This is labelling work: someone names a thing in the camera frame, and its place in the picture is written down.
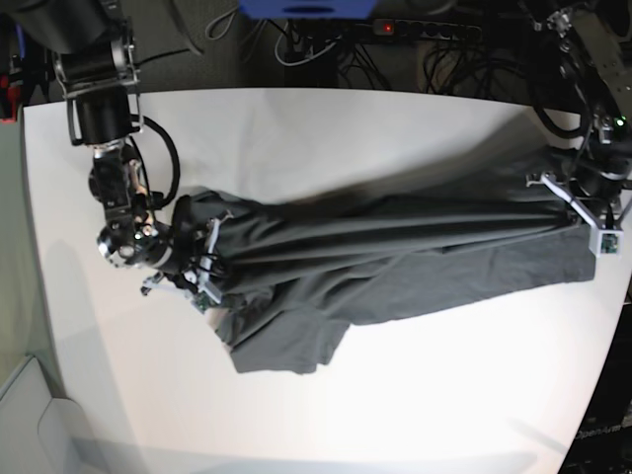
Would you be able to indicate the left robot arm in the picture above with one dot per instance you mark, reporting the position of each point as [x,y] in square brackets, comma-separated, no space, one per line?
[583,49]

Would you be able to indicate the grey chair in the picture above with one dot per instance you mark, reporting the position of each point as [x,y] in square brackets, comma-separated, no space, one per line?
[41,433]

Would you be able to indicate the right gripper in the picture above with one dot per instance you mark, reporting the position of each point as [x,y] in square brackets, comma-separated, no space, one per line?
[194,263]

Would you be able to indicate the red clamp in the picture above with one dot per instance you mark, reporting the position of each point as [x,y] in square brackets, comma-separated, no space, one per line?
[10,100]

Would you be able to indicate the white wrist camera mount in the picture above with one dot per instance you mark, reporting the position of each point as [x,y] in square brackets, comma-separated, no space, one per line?
[201,303]
[607,235]

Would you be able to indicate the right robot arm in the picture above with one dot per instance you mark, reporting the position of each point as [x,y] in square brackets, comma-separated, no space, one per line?
[92,48]

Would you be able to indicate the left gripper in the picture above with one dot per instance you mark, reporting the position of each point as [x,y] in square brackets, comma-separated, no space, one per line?
[602,197]

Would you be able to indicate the blue box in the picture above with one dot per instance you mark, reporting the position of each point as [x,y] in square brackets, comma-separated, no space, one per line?
[307,9]

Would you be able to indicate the black power strip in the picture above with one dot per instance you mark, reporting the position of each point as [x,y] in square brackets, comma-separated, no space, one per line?
[415,30]

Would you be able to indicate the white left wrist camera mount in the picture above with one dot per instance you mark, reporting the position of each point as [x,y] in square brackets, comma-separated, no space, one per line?
[607,235]

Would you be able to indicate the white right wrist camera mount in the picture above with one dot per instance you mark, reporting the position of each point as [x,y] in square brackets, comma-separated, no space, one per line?
[201,303]

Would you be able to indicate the dark grey t-shirt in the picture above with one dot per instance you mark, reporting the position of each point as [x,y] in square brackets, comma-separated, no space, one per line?
[295,276]

